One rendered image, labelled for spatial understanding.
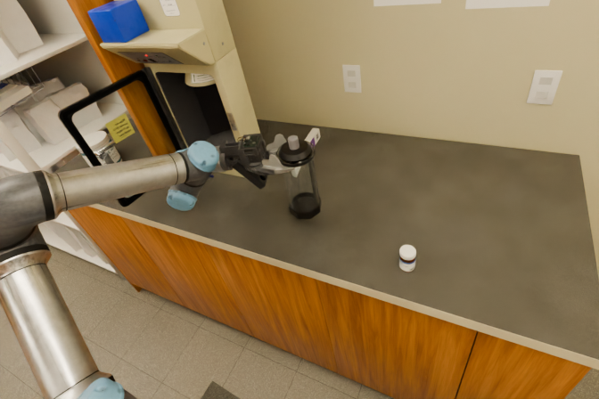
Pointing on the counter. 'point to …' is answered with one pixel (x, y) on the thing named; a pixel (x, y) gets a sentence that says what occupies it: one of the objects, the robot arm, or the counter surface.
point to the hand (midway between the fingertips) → (294, 158)
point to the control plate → (150, 57)
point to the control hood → (169, 45)
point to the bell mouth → (199, 79)
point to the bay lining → (193, 107)
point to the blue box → (118, 20)
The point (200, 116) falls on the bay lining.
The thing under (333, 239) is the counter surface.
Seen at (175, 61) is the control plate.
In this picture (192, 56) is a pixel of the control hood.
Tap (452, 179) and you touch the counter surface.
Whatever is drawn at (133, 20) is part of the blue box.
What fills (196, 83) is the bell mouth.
